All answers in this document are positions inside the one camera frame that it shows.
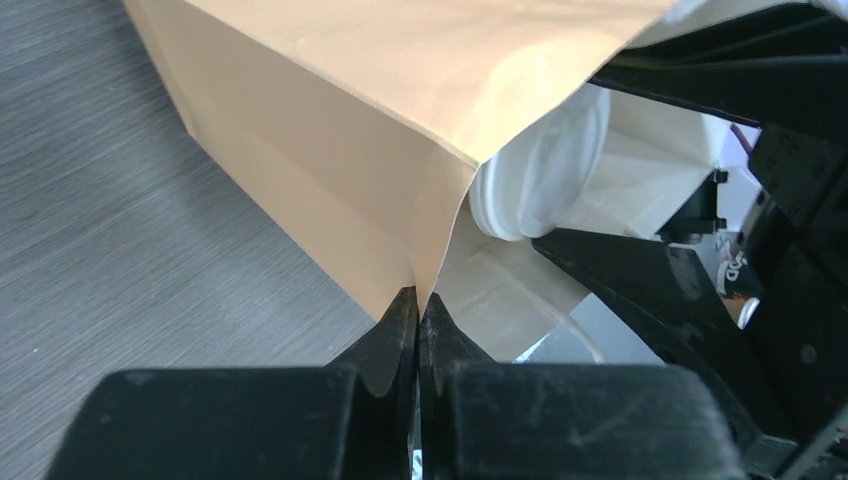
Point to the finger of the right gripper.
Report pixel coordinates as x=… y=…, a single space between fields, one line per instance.
x=785 y=65

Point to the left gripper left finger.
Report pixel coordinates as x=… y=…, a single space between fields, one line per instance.
x=349 y=419

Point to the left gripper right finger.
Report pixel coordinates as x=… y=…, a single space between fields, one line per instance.
x=482 y=419

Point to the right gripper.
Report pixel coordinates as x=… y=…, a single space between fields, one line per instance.
x=781 y=380

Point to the white plastic cup lid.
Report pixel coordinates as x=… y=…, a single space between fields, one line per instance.
x=528 y=187

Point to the brown paper bag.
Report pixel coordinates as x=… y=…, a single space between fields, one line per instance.
x=359 y=127

